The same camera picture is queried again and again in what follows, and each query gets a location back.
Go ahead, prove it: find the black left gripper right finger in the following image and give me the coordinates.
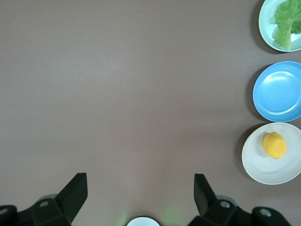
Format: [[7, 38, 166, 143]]
[[187, 173, 290, 226]]

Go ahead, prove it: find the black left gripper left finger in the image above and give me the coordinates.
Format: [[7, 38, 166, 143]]
[[0, 172, 88, 226]]

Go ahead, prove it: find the yellow lemon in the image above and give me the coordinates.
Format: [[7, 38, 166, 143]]
[[262, 132, 287, 160]]

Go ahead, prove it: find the green lettuce leaf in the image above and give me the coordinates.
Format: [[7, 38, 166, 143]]
[[271, 0, 301, 51]]

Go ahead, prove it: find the beige round plate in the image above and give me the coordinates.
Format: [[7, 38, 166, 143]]
[[241, 122, 301, 185]]

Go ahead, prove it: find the blue round plate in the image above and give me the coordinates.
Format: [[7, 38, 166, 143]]
[[253, 61, 301, 122]]

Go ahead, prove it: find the pale green round plate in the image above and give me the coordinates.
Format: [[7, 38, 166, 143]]
[[258, 0, 301, 52]]

